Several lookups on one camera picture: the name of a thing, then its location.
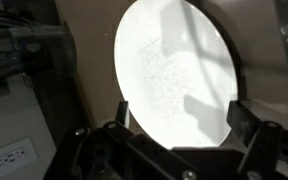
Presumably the white wall outlet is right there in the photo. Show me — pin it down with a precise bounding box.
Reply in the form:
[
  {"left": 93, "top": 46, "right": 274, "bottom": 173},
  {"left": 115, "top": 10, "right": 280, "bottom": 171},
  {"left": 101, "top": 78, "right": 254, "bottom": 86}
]
[{"left": 0, "top": 137, "right": 38, "bottom": 178}]

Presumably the clear glass container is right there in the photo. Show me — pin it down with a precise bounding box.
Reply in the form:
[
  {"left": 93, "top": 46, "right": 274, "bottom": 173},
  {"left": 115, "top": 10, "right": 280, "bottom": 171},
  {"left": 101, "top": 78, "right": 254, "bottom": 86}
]
[{"left": 0, "top": 16, "right": 77, "bottom": 84}]

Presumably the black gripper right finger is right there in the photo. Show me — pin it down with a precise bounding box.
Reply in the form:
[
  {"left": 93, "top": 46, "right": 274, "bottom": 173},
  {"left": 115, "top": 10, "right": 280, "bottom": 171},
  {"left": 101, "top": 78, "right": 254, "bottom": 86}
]
[{"left": 227, "top": 101, "right": 261, "bottom": 147}]

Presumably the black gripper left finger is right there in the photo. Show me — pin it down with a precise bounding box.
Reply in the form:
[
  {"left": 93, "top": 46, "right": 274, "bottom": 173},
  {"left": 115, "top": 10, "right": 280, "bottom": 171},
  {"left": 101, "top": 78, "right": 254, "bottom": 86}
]
[{"left": 115, "top": 101, "right": 130, "bottom": 128}]

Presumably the white dinner plate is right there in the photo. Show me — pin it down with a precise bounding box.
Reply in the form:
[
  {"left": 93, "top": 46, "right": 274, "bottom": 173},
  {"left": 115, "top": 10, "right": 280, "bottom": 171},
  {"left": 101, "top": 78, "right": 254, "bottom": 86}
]
[{"left": 114, "top": 0, "right": 238, "bottom": 149}]

